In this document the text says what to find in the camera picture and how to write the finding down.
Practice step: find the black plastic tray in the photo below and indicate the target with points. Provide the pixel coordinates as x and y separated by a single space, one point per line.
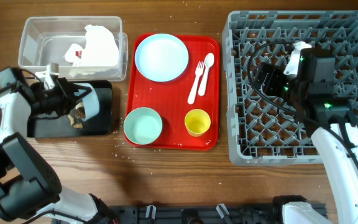
61 128

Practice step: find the white paper napkin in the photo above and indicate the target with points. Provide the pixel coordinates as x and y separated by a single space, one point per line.
100 49

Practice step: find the red serving tray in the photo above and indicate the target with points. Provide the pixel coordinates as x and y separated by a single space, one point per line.
169 99

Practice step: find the yellow plastic cup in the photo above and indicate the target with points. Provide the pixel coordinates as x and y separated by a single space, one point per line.
197 122

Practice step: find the clear plastic bin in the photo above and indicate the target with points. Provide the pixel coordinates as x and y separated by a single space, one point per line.
45 40

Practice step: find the white plastic fork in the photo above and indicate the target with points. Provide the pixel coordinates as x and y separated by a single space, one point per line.
198 74

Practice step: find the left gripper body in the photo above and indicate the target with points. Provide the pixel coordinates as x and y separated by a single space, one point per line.
59 99

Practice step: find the light blue bowl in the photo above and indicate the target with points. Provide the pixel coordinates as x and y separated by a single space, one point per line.
91 103

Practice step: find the white plastic spoon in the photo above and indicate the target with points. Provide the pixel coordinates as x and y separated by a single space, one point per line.
208 63

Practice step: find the light blue plate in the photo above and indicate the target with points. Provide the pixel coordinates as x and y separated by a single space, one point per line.
161 57

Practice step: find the grey dishwasher rack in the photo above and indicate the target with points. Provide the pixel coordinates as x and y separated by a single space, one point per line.
258 133

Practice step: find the mint green bowl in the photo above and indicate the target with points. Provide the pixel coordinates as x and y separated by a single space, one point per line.
143 126

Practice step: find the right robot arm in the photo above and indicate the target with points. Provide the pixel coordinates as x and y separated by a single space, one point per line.
329 120

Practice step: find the food scraps and rice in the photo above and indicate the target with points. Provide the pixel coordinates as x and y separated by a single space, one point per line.
78 115

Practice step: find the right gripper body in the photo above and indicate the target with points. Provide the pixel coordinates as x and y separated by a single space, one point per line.
272 83

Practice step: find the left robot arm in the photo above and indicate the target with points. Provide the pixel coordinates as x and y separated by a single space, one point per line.
29 187

